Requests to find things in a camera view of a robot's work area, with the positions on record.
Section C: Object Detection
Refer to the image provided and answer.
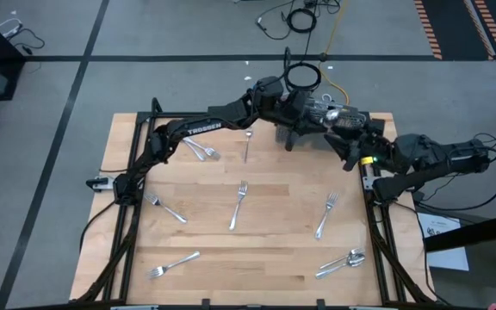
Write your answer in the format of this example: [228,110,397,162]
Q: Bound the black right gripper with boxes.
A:
[323,119,398,172]

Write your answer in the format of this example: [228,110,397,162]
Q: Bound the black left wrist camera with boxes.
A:
[280,89,309,115]

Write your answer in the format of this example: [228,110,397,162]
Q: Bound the grey mesh cutlery basket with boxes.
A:
[276,96,372,150]

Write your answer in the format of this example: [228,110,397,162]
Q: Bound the yellow cable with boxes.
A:
[316,0,351,102]

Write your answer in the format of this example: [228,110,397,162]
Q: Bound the black aluminium table frame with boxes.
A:
[71,97,437,310]

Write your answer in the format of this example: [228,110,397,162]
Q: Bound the metal clamp bracket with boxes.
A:
[86,175,115,193]
[362,165,376,191]

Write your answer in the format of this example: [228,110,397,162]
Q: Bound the black cable coil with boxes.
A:
[282,61,323,92]
[286,7,318,34]

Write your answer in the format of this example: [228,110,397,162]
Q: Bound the black left camera cable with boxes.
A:
[283,46,293,94]

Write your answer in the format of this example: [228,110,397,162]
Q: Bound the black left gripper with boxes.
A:
[276,112,331,152]

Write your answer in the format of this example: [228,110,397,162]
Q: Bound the white paper sheet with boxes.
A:
[418,213,471,272]

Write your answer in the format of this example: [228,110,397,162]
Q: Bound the black metal stand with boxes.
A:
[424,209,496,310]

